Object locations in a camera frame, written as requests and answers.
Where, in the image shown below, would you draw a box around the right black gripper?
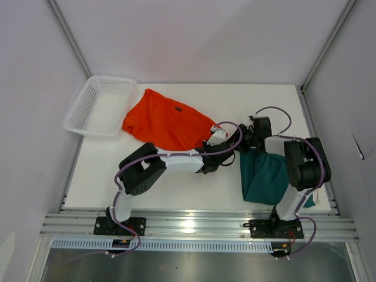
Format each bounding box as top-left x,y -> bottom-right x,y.
227,124 -> 259,153

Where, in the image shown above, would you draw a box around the green shorts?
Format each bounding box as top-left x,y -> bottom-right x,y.
239,149 -> 323,209

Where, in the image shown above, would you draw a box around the orange shorts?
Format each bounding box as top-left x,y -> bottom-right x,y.
122,89 -> 216,151

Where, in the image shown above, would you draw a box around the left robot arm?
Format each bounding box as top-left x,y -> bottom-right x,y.
106,140 -> 239,235

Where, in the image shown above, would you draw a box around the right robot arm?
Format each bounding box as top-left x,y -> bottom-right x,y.
237,117 -> 331,237

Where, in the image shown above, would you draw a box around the white plastic basket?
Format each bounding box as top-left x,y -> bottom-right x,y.
63,75 -> 137,137

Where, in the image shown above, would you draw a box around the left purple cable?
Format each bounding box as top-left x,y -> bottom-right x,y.
66,120 -> 244,262

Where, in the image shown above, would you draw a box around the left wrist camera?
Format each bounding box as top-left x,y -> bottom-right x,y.
206,125 -> 227,146

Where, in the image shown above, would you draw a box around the right table edge rail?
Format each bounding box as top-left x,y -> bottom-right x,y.
298,85 -> 343,218

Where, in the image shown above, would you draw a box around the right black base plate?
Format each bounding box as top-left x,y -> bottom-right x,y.
243,219 -> 304,239

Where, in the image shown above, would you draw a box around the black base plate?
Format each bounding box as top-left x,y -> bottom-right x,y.
93,216 -> 146,236
243,219 -> 304,239

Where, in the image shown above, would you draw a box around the aluminium mounting rail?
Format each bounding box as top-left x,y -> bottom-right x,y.
39,210 -> 360,242

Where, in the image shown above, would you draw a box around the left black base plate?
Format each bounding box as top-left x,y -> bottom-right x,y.
93,216 -> 146,236

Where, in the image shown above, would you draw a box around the right aluminium frame post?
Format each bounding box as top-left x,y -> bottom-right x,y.
300,0 -> 360,93

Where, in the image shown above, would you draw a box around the aluminium frame post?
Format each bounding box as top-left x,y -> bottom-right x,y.
45,0 -> 92,78
300,0 -> 360,93

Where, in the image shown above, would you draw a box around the white slotted cable duct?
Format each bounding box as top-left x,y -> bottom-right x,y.
51,237 -> 287,253

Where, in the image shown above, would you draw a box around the left aluminium frame post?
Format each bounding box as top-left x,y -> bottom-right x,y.
45,0 -> 92,78

